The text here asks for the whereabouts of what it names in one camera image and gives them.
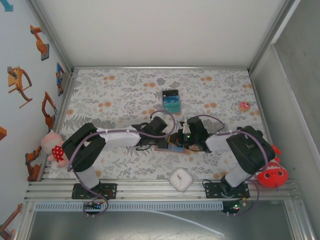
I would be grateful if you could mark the blue credit card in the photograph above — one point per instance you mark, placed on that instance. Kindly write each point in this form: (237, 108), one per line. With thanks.
(171, 100)

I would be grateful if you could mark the black credit card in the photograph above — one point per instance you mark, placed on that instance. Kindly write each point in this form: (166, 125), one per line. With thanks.
(170, 93)

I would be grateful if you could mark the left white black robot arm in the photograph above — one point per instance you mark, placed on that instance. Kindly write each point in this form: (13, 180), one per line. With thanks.
(117, 138)

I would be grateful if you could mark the white square clock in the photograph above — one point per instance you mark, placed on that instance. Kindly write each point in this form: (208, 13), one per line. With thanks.
(181, 180)

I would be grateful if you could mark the wide aluminium extrusion base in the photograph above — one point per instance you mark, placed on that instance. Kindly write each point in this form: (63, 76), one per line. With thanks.
(150, 191)

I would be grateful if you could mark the floral patterned table mat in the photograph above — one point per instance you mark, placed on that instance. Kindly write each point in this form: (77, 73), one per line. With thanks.
(112, 100)

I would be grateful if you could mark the pink donut toy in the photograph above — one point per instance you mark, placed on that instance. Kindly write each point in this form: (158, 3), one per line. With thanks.
(245, 106)

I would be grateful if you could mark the round black circuit board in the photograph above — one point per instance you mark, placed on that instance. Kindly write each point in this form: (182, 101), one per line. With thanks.
(233, 208)

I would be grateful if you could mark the thin white tube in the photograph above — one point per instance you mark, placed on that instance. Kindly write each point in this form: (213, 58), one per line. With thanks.
(190, 221)

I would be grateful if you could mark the red fish plush toy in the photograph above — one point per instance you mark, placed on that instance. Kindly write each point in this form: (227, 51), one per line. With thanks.
(272, 175)

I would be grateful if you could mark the small rectangular circuit board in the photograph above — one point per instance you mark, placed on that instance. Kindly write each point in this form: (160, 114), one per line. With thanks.
(93, 207)

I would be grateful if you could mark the pink pig plush toy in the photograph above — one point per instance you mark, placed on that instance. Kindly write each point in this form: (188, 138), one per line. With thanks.
(51, 142)

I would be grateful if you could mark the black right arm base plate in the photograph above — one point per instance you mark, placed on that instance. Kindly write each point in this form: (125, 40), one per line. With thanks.
(212, 190)

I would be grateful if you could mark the aluminium frame rail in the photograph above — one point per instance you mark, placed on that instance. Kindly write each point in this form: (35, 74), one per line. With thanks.
(63, 105)
(160, 68)

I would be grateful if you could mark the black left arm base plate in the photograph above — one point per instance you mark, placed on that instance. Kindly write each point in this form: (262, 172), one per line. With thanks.
(80, 191)

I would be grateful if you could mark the aluminium frame post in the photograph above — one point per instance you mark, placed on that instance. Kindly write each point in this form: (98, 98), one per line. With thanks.
(272, 35)
(50, 35)

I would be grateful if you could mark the orange grey gripper wall sticker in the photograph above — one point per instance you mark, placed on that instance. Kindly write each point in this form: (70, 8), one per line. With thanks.
(17, 82)

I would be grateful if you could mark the orange block wall sticker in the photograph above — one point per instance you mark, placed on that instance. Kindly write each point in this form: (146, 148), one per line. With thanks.
(2, 133)

